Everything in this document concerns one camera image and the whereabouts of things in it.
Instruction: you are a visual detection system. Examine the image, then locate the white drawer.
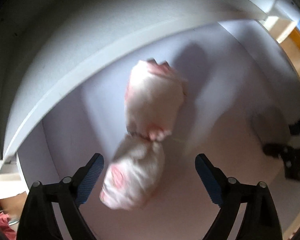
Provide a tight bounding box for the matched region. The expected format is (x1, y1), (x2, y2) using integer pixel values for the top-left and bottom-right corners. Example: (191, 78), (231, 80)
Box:
(18, 20), (300, 239)

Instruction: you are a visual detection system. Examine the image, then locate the red cloth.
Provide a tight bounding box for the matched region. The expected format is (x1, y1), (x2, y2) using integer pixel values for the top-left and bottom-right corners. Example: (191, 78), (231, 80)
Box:
(0, 212), (17, 240)

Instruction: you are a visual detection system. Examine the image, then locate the pink floral white cloth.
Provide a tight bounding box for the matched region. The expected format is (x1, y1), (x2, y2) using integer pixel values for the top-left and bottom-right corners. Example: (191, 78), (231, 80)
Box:
(100, 134), (165, 210)

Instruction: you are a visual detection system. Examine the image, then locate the white cabinet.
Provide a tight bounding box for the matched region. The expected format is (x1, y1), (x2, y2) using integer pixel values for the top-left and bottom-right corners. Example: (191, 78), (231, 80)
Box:
(0, 0), (300, 160)

